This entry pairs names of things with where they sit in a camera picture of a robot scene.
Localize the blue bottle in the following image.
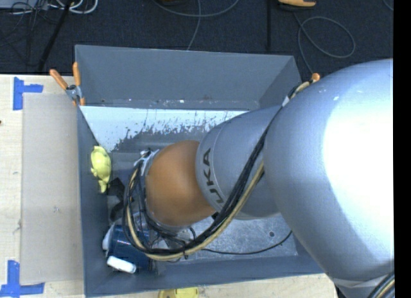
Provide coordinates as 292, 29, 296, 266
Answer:
102, 224, 152, 270

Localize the yellow toy animal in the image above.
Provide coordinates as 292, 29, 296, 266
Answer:
90, 145, 112, 194

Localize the grey metal bin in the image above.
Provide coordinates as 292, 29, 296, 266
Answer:
74, 44, 326, 298

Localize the pale flat board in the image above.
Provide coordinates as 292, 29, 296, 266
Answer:
19, 92, 85, 286

